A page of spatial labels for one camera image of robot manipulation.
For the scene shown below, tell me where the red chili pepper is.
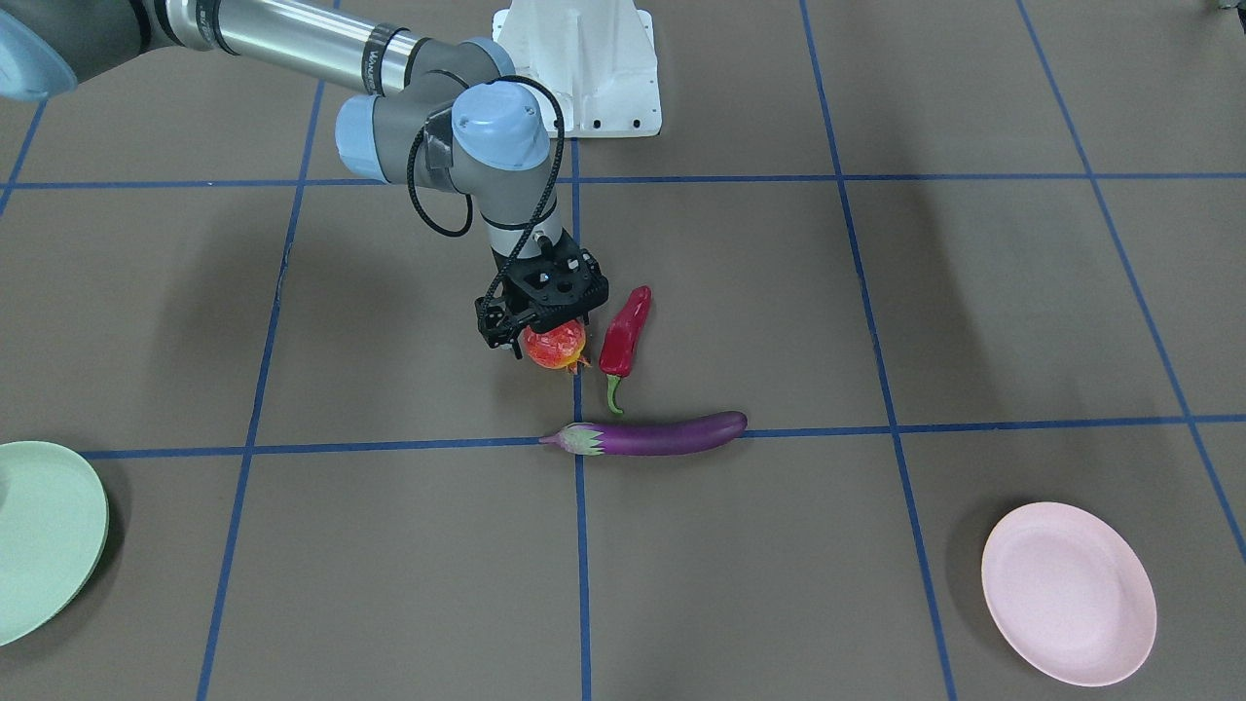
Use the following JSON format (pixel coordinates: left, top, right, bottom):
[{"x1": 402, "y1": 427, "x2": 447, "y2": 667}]
[{"x1": 598, "y1": 285, "x2": 650, "y2": 416}]

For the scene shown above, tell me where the red pomegranate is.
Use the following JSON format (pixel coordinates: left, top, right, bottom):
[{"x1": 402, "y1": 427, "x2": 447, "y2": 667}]
[{"x1": 520, "y1": 318, "x2": 592, "y2": 374}]

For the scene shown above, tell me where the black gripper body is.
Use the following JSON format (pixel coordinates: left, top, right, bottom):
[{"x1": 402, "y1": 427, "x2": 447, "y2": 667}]
[{"x1": 495, "y1": 234, "x2": 609, "y2": 332}]

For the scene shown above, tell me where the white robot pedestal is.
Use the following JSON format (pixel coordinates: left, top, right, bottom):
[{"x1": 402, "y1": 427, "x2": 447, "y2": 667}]
[{"x1": 493, "y1": 1, "x2": 663, "y2": 139}]

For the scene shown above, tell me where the purple eggplant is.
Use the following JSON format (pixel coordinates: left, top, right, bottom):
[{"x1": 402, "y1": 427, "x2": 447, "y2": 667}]
[{"x1": 538, "y1": 410, "x2": 749, "y2": 457}]

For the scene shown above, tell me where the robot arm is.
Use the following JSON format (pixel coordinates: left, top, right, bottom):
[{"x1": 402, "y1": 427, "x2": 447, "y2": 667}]
[{"x1": 1, "y1": 1, "x2": 609, "y2": 356}]

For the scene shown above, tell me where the light green plate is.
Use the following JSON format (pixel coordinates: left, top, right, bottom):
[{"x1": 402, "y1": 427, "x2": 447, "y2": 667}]
[{"x1": 1, "y1": 442, "x2": 110, "y2": 646}]

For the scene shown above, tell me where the pink plate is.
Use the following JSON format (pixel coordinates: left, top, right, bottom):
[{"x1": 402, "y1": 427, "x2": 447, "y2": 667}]
[{"x1": 981, "y1": 501, "x2": 1158, "y2": 687}]

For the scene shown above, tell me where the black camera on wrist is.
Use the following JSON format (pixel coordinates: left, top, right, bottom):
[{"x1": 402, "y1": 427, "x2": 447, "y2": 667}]
[{"x1": 475, "y1": 296, "x2": 515, "y2": 350}]

